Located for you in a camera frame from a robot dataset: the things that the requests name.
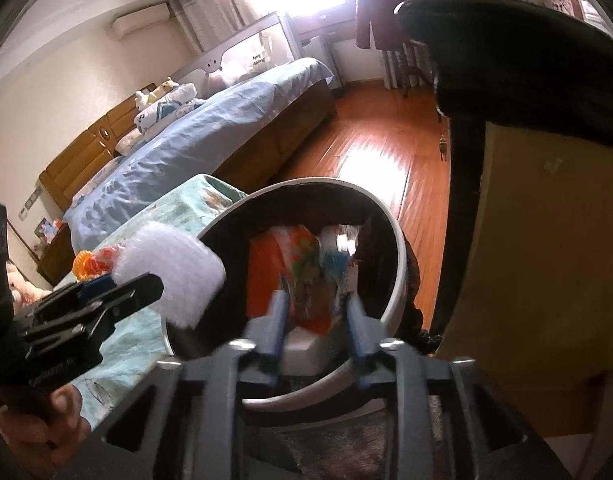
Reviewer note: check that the person's left hand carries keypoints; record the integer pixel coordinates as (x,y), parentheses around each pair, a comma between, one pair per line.
(36,425)

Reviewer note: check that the wooden cabinet panel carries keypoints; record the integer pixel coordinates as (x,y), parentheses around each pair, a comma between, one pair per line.
(536,260)

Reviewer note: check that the green floral bedsheet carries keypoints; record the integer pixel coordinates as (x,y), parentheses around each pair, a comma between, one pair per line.
(136,340)

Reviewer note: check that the orange plastic wrapper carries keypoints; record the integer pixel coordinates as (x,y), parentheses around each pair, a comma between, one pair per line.
(84,264)

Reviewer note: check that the wooden headboard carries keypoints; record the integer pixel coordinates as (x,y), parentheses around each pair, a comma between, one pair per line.
(86,160)

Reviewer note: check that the bed with blue sheet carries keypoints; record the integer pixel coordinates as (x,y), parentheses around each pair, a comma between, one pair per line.
(196,130)

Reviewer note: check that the white air conditioner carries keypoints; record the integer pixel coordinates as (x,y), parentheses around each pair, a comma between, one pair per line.
(139,17)

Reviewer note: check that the colourful printed wrapper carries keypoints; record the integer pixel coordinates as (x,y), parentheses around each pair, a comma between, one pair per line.
(306,255)

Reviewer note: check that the grey crib guard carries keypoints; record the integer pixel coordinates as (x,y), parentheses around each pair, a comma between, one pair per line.
(241,55)

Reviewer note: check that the white foam net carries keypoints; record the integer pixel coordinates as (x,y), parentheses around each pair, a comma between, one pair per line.
(171,270)

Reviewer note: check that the red carton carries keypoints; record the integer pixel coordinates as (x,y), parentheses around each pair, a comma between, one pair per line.
(264,270)

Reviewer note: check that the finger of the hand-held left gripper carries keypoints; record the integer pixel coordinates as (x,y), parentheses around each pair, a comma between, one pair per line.
(94,286)
(131,294)

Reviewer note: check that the dark red jacket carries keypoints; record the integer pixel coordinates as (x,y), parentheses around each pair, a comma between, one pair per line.
(376,5)

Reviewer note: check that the blue silver foil wrapper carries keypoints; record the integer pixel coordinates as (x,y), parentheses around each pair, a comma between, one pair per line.
(336,255)

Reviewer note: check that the beige teddy bear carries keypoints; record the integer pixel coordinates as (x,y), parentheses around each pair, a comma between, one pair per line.
(21,285)

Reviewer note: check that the white box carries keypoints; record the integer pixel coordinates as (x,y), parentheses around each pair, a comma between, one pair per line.
(301,352)

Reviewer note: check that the plush toys on pillow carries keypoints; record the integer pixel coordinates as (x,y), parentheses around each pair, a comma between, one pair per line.
(159,91)

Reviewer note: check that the white radiator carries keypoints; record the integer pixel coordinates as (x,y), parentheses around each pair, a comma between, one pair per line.
(401,67)

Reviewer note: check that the hanging keys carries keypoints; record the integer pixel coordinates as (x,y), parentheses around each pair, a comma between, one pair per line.
(442,147)

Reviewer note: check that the grey curtain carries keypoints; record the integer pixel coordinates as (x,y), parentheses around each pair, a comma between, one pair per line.
(211,5)

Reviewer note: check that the black bin liner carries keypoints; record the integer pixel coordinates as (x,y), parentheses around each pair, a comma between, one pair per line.
(226,260)

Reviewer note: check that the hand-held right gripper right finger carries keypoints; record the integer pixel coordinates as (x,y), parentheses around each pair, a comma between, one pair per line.
(356,325)

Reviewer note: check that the white and blue pillow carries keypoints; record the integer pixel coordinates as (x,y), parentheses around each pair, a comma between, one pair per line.
(161,109)

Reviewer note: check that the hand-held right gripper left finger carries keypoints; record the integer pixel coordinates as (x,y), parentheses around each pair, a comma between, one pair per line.
(276,317)

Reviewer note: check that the red translucent plastic wrapper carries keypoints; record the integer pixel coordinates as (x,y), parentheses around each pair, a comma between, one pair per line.
(110,255)

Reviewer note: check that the wooden nightstand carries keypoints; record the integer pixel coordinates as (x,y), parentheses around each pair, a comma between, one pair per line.
(54,255)

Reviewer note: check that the black office chair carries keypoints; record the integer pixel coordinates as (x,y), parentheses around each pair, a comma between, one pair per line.
(511,50)

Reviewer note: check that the white trash bin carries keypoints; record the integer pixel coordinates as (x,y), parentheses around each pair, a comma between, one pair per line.
(395,280)

